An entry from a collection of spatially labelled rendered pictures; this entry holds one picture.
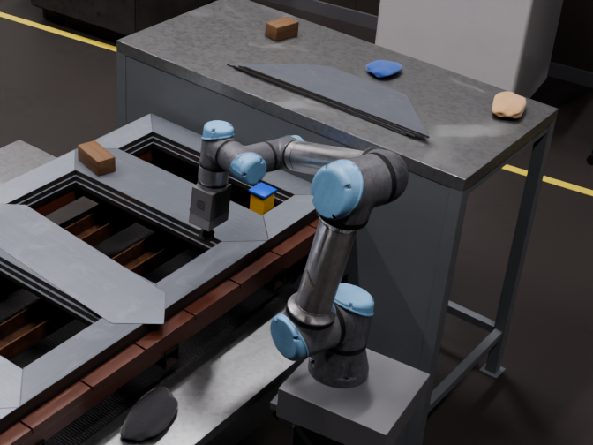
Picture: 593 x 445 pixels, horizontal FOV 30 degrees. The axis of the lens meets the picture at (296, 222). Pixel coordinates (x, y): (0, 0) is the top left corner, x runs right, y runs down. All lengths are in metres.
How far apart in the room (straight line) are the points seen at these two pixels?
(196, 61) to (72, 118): 1.99
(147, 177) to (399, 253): 0.77
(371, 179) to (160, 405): 0.80
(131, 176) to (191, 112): 0.38
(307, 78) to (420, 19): 2.18
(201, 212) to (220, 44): 1.06
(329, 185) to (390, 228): 0.96
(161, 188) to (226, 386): 0.70
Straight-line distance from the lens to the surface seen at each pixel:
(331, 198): 2.30
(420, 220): 3.18
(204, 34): 3.77
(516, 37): 5.43
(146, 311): 2.75
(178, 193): 3.22
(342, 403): 2.67
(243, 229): 3.07
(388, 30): 5.66
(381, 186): 2.33
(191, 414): 2.73
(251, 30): 3.83
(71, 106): 5.61
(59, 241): 3.01
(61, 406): 2.55
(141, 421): 2.68
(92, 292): 2.82
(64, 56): 6.15
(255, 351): 2.92
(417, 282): 3.28
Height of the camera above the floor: 2.53
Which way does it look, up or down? 32 degrees down
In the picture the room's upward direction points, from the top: 5 degrees clockwise
